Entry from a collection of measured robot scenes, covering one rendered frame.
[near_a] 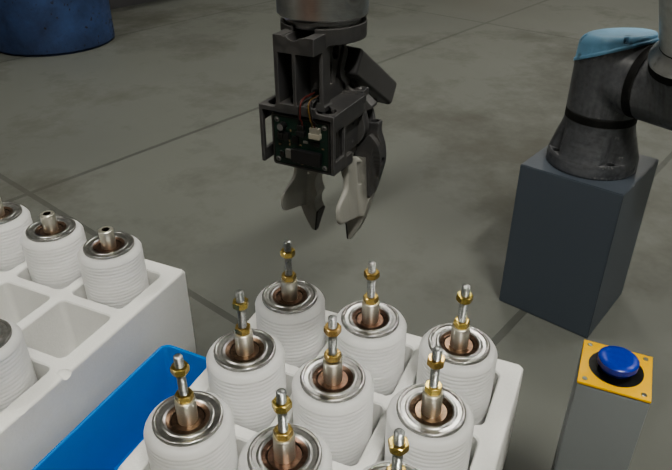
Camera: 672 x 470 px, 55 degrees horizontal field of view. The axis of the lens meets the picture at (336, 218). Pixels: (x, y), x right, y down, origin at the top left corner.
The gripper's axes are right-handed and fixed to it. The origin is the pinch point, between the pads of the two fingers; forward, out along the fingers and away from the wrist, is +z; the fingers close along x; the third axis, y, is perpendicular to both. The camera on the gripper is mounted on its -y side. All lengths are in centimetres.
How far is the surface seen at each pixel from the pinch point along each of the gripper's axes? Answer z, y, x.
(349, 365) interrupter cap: 20.9, -1.8, 0.8
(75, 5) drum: 27, -148, -199
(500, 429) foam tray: 28.4, -7.4, 18.3
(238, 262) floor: 46, -44, -46
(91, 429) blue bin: 36.2, 10.5, -31.9
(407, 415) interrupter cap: 21.0, 2.2, 9.7
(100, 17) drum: 34, -160, -199
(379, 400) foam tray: 28.3, -5.0, 3.5
